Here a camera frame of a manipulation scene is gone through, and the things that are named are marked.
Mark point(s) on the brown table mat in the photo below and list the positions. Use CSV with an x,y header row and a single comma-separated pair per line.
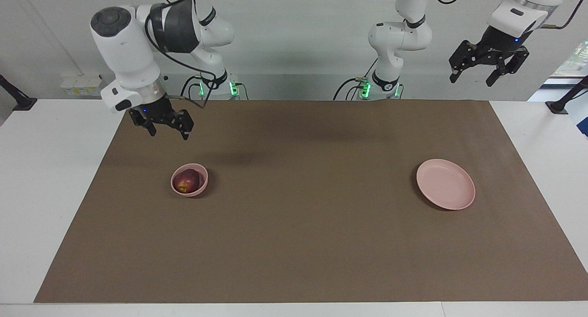
x,y
298,225

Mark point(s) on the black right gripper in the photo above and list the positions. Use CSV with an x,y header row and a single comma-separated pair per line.
x,y
158,112

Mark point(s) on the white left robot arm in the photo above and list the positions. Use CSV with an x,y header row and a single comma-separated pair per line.
x,y
395,36

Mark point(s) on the black camera stand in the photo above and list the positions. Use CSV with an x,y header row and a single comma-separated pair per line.
x,y
20,103
558,106

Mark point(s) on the pink plate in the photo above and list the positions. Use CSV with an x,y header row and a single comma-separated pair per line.
x,y
445,183

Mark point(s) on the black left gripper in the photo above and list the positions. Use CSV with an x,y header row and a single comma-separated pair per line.
x,y
503,43

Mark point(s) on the dark red apple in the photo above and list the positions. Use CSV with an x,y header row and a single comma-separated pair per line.
x,y
187,180

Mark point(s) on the pink bowl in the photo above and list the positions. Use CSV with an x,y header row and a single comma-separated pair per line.
x,y
202,188

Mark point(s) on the pale blue sheet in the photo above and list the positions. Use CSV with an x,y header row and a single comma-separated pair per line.
x,y
579,117

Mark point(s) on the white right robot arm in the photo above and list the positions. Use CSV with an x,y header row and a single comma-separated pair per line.
x,y
124,50

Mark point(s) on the white wall socket box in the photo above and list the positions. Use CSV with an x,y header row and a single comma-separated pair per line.
x,y
85,85

